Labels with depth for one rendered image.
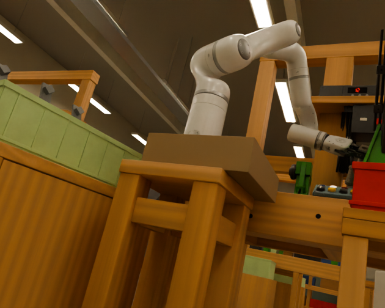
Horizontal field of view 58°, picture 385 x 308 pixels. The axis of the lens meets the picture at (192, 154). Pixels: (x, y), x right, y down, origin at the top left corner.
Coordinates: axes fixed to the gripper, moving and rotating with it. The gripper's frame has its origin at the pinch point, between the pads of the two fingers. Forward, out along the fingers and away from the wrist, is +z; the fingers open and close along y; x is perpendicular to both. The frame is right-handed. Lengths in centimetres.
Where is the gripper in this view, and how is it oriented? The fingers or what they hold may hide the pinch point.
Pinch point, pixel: (361, 153)
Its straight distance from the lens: 162.2
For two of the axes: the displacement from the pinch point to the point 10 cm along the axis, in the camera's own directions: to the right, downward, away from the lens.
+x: -0.3, 8.7, 4.8
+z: 8.0, 3.1, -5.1
